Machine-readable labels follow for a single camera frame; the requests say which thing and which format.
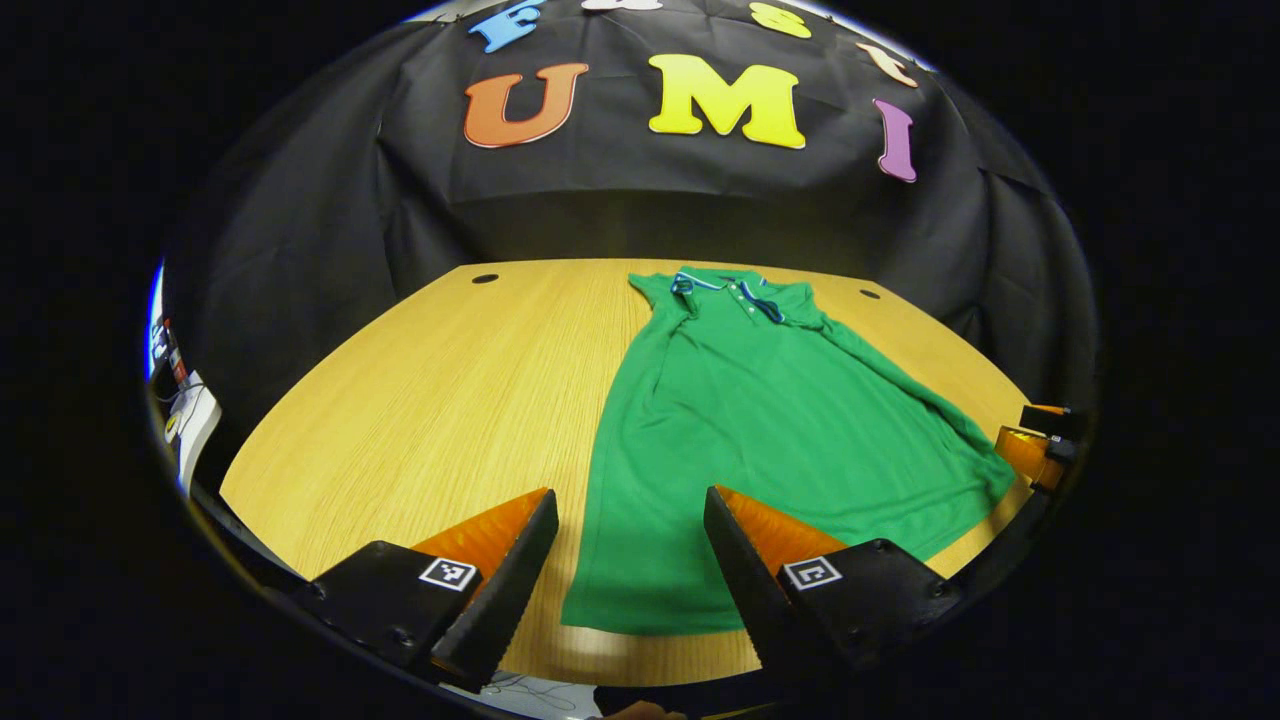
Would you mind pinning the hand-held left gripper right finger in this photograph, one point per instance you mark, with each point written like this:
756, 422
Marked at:
750, 585

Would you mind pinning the white side table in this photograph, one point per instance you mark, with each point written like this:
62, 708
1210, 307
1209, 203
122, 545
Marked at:
195, 420

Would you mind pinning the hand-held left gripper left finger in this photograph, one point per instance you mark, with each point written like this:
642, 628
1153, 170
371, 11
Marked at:
505, 590

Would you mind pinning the green T-shirt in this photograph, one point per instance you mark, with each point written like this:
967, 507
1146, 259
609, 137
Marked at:
780, 450

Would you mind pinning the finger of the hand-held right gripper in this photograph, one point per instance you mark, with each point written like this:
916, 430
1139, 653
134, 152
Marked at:
1050, 418
1025, 455

